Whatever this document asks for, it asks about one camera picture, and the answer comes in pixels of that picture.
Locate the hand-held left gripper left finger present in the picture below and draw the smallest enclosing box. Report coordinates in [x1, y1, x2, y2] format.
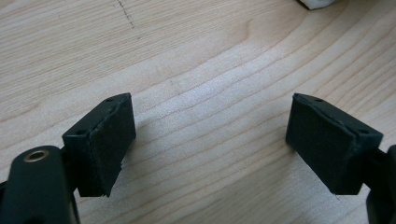
[62, 91, 137, 198]

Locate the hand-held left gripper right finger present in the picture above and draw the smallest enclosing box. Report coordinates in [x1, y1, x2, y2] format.
[285, 92, 384, 196]

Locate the white object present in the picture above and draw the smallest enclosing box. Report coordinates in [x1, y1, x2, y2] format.
[299, 0, 337, 10]

